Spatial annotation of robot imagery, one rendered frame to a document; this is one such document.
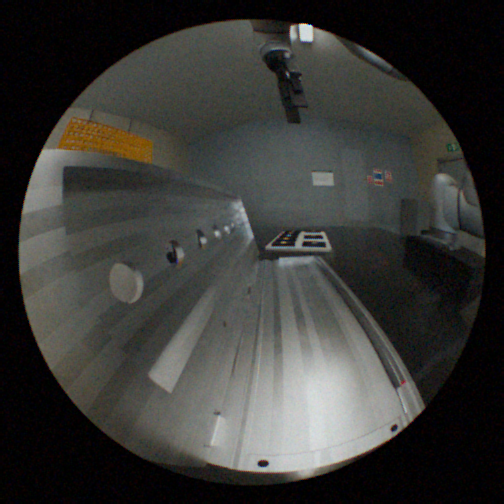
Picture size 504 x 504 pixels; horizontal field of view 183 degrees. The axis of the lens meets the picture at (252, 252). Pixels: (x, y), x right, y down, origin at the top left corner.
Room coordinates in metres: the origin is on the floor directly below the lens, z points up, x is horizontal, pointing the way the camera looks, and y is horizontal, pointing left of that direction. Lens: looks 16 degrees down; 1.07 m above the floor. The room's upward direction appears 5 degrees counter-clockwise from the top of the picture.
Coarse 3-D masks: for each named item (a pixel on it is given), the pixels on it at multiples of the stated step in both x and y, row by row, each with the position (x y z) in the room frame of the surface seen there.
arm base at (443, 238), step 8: (424, 232) 0.31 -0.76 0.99; (432, 232) 0.24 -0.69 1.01; (440, 232) 0.19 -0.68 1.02; (448, 232) 0.16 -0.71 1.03; (432, 240) 0.23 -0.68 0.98; (440, 240) 0.19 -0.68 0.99; (448, 240) 0.15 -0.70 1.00; (456, 240) 0.12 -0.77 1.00; (448, 248) 0.14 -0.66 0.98; (456, 248) 0.12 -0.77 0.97
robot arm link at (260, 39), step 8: (256, 32) 0.19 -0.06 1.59; (264, 32) 0.19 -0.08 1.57; (272, 32) 0.18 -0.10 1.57; (280, 32) 0.18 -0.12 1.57; (288, 32) 0.18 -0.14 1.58; (256, 40) 0.23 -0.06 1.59; (264, 40) 0.22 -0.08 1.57; (272, 40) 0.21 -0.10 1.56; (280, 40) 0.21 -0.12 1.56; (288, 40) 0.21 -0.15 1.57; (256, 48) 0.26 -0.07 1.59
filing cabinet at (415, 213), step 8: (408, 200) 1.50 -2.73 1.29; (416, 200) 1.28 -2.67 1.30; (408, 208) 1.50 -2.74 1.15; (416, 208) 1.28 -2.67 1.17; (424, 208) 1.19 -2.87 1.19; (408, 216) 1.50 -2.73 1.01; (416, 216) 1.28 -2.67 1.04; (424, 216) 1.19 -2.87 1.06; (408, 224) 1.49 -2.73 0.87; (416, 224) 1.27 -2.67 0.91; (424, 224) 1.18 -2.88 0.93; (408, 232) 1.47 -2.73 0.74; (416, 232) 1.26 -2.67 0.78
